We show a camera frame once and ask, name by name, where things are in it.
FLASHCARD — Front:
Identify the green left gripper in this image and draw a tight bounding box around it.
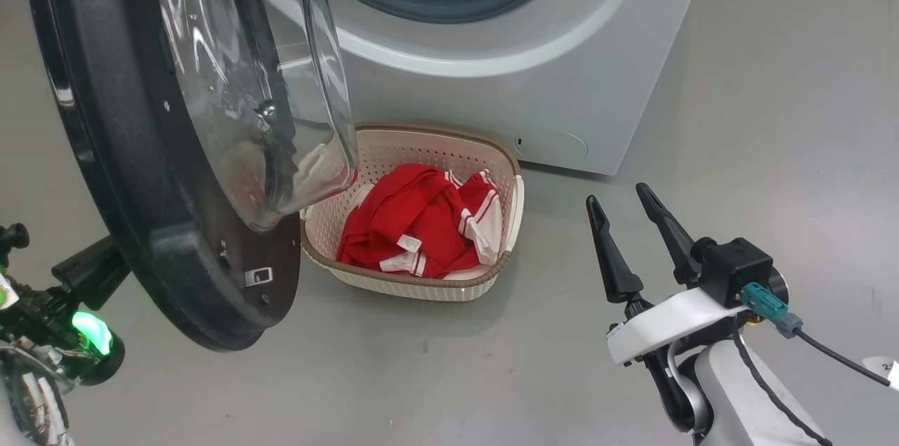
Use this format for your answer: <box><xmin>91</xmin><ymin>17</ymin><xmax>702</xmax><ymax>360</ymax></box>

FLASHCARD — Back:
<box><xmin>0</xmin><ymin>235</ymin><xmax>131</xmax><ymax>388</ymax></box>

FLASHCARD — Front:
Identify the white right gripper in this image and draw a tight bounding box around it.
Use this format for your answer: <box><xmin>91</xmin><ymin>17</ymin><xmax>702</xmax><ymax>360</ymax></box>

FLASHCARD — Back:
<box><xmin>585</xmin><ymin>183</ymin><xmax>749</xmax><ymax>367</ymax></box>

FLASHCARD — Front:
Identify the round glass washing machine door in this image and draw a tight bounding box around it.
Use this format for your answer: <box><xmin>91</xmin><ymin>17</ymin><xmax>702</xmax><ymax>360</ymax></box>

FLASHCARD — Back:
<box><xmin>21</xmin><ymin>0</ymin><xmax>360</xmax><ymax>353</ymax></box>

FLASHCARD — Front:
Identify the red white-trimmed garment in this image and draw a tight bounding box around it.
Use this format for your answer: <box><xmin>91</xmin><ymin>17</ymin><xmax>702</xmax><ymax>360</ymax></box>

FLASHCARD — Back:
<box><xmin>449</xmin><ymin>169</ymin><xmax>505</xmax><ymax>266</ymax></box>
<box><xmin>337</xmin><ymin>164</ymin><xmax>468</xmax><ymax>279</ymax></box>

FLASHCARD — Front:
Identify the white washing machine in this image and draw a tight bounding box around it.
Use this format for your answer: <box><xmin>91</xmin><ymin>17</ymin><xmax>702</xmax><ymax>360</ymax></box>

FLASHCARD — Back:
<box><xmin>242</xmin><ymin>0</ymin><xmax>718</xmax><ymax>176</ymax></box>

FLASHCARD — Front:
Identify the cream perforated laundry basket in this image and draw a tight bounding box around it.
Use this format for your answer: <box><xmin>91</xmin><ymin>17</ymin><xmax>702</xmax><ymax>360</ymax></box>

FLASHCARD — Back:
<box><xmin>301</xmin><ymin>124</ymin><xmax>525</xmax><ymax>303</ymax></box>

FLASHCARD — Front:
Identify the teal plug right camera cable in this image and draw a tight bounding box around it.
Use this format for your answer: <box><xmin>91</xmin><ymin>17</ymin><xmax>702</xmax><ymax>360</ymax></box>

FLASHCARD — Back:
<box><xmin>741</xmin><ymin>282</ymin><xmax>899</xmax><ymax>388</ymax></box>

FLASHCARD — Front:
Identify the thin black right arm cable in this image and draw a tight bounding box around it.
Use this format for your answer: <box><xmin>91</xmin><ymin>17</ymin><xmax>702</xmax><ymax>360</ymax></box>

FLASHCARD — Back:
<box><xmin>730</xmin><ymin>330</ymin><xmax>834</xmax><ymax>446</ymax></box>

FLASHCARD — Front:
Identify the white cable tag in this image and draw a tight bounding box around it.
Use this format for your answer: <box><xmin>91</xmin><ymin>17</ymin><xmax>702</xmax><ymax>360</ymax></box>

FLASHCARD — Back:
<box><xmin>862</xmin><ymin>356</ymin><xmax>899</xmax><ymax>391</ymax></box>

